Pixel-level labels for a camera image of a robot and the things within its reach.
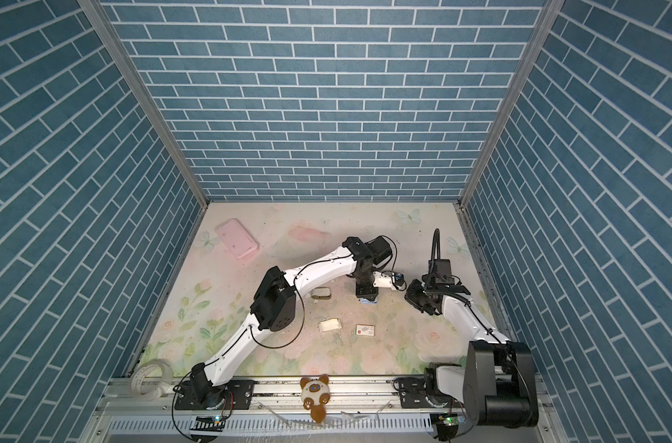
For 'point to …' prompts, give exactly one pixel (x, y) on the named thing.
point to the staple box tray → (332, 324)
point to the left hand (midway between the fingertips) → (372, 293)
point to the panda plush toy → (316, 394)
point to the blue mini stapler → (364, 301)
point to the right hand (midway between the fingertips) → (405, 291)
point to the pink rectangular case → (237, 239)
